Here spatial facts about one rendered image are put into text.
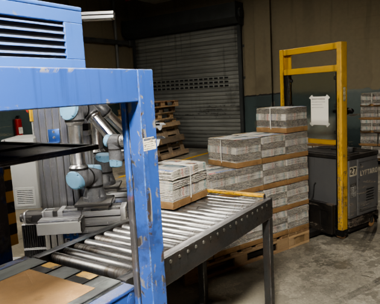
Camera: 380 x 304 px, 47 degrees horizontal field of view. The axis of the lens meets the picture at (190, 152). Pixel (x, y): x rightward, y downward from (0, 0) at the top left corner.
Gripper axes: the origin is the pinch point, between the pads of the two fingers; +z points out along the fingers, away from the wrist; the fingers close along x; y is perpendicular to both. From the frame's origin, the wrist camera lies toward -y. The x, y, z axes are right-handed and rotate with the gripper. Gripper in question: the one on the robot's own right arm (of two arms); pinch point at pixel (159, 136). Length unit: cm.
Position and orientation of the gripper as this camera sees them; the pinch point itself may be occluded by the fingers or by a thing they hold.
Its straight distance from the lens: 243.7
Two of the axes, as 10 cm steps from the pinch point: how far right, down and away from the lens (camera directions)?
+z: 9.2, 0.1, -3.9
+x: -3.9, 0.1, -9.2
